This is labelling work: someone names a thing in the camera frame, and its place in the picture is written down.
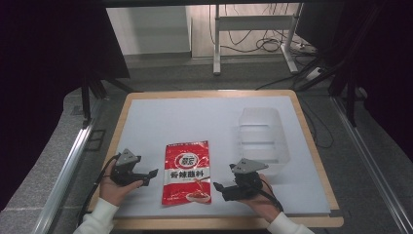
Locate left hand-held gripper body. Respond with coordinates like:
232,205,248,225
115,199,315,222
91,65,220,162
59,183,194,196
110,148,148,188

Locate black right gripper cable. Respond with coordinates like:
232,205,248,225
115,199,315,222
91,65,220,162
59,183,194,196
258,177,284,213

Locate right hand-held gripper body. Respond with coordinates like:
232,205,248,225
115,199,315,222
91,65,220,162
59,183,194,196
222,158,270,202

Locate person's right hand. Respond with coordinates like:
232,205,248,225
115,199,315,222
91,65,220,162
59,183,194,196
238,174,282,224

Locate wooden table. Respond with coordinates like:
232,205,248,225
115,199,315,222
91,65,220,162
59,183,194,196
87,90,345,230

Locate white cabinet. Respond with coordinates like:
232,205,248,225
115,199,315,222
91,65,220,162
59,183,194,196
106,5,193,57

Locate black floor cables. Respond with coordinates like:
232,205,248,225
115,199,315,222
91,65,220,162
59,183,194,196
208,3,318,55

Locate white table mat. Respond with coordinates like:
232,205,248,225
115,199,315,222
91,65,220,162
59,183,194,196
115,95,332,218

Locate aluminium rail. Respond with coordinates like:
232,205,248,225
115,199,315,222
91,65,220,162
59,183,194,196
329,96,413,234
30,97,105,234

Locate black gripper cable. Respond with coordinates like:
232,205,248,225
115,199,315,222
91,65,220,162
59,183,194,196
75,153,122,228
258,177,284,213

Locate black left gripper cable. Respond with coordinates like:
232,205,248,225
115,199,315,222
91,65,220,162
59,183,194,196
75,153,122,228

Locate dark curtain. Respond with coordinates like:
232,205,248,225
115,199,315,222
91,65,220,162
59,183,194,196
293,0,413,162
0,0,131,213

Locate clear plastic container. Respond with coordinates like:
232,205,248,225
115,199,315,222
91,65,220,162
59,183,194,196
238,106,291,177

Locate person's left hand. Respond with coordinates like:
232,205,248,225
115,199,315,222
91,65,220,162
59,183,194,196
98,161,144,208

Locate white power strip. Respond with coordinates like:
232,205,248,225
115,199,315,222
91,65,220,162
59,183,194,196
305,66,326,81

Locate red seasoning packet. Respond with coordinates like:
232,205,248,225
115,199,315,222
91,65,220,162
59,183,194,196
161,139,213,207

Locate white metal desk frame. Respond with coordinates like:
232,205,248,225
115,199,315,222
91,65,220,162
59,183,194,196
212,3,304,76

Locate black metal stand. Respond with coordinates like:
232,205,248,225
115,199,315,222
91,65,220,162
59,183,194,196
80,72,134,129

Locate thin black floor cable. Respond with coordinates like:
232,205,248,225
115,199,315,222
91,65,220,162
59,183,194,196
300,97,335,150

